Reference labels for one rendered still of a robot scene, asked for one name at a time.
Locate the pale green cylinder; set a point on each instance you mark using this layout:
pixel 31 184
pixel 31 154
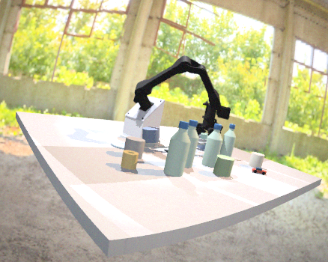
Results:
pixel 223 166

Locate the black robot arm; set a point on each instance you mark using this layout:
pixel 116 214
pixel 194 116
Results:
pixel 183 65

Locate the red toy car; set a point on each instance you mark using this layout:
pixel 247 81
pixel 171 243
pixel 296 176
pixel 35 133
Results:
pixel 259 170

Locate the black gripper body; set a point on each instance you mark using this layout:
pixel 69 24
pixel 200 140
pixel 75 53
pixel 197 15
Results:
pixel 207 124

